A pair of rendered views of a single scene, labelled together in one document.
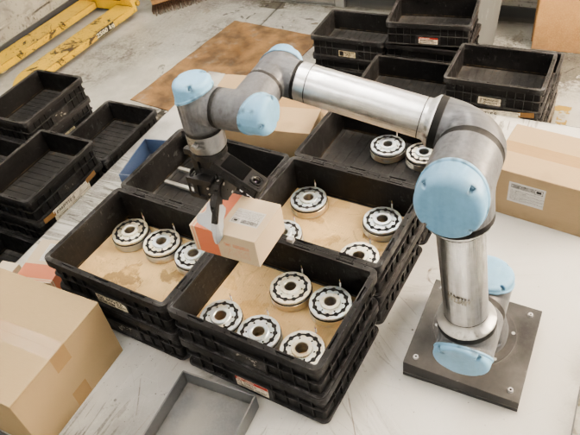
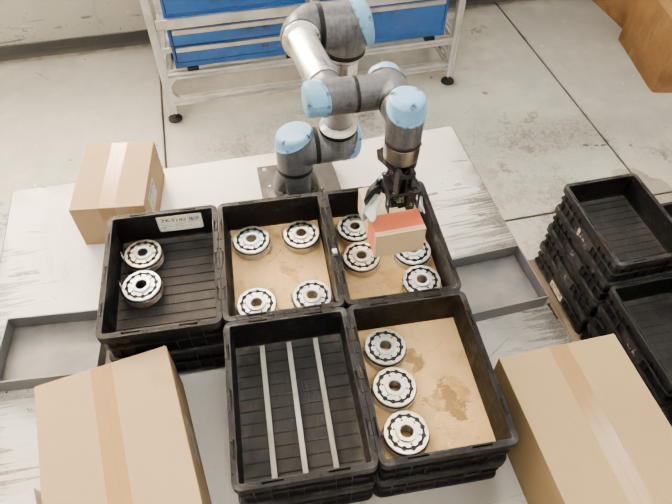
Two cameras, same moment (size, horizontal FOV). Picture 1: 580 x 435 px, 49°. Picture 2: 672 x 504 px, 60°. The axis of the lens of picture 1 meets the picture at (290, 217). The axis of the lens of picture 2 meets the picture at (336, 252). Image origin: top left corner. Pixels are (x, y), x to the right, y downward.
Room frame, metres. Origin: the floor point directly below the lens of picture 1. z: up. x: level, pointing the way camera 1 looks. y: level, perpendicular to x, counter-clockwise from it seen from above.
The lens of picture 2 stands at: (1.77, 0.68, 2.12)
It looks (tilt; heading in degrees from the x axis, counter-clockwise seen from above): 51 degrees down; 224
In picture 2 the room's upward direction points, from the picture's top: straight up
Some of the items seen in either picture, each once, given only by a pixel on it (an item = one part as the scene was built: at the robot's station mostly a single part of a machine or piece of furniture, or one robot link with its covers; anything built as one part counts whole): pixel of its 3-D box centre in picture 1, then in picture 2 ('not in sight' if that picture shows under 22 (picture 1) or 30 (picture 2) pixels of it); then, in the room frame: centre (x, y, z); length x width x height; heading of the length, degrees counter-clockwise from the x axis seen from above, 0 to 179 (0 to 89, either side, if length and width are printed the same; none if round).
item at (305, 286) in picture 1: (290, 287); (361, 256); (1.00, 0.03, 0.86); 0.10 x 0.10 x 0.01
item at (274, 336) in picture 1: (258, 332); (412, 250); (0.88, 0.11, 0.86); 0.10 x 0.10 x 0.01
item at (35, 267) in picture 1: (51, 268); not in sight; (1.33, 0.72, 0.74); 0.16 x 0.12 x 0.07; 159
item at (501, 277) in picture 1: (482, 289); (296, 147); (0.85, -0.39, 0.91); 0.13 x 0.12 x 0.14; 148
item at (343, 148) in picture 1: (379, 156); (166, 280); (1.43, -0.29, 0.87); 0.40 x 0.30 x 0.11; 54
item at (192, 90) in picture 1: (198, 104); (404, 118); (1.01, 0.13, 1.40); 0.09 x 0.08 x 0.11; 58
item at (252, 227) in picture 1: (238, 227); (390, 218); (1.00, 0.11, 1.08); 0.16 x 0.12 x 0.07; 57
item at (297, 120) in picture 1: (268, 126); (126, 460); (1.77, 0.02, 0.80); 0.40 x 0.30 x 0.20; 66
